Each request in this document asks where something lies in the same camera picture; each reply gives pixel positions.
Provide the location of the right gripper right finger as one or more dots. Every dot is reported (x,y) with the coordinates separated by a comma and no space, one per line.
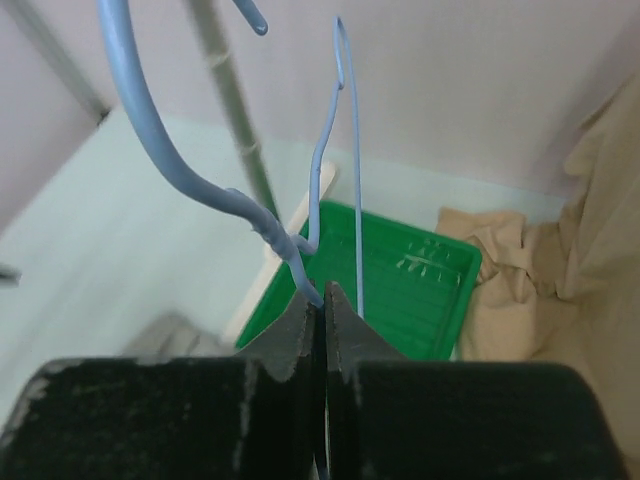
(390,417)

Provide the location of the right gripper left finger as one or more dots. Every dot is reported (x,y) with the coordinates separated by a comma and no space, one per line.
(245,416)

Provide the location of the grey t shirt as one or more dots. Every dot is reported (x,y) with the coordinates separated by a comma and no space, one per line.
(173,335)

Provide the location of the beige t shirt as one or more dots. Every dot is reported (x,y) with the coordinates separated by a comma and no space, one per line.
(567,291)

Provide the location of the green plastic bin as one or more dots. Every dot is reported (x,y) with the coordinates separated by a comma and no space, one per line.
(417,284)

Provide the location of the metal clothes rack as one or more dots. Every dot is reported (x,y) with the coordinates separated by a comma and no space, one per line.
(283,276)

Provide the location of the aluminium corner post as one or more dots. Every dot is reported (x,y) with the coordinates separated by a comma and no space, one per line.
(39,33)

